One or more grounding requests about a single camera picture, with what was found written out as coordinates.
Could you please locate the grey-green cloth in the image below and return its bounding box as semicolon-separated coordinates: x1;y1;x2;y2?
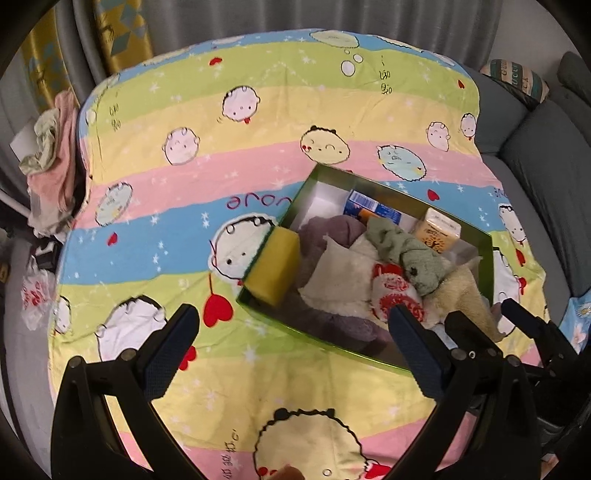
366;217;450;297

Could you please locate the beige tree tissue pack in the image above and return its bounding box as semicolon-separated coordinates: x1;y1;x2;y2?
413;208;462;253

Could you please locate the blue tissue pack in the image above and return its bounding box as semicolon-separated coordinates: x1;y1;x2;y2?
342;190;402;225

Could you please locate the blue floral cloth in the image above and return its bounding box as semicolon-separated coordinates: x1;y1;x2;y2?
559;291;591;354

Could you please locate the yellow fluffy towel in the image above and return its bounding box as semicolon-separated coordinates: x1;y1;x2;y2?
422;257;504;343

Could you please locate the red white patterned cloth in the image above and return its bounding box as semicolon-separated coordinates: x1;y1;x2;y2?
370;263;425;323

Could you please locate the cream fluffy towel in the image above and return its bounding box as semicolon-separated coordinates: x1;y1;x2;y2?
298;234;379;321

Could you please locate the purple cloth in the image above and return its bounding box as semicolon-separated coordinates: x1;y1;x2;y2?
286;215;391;356

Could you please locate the green cardboard box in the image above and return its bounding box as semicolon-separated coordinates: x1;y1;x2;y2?
238;166;502;369

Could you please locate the white red plastic bag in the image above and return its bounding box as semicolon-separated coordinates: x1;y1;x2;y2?
21;266;55;331

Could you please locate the dark grey sofa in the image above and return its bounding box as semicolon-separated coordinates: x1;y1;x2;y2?
469;52;590;323

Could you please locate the yellow sponge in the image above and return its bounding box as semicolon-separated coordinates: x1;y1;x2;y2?
243;226;301;309

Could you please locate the striped throw pillow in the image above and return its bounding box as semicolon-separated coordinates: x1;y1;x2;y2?
480;59;549;104

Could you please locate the pink green cloth pile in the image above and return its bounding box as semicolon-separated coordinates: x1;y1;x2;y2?
19;90;79;238

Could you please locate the colourful cartoon bedsheet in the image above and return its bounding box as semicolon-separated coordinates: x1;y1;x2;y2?
49;30;545;479

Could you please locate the yellow patterned curtain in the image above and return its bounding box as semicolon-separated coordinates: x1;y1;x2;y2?
20;0;153;111

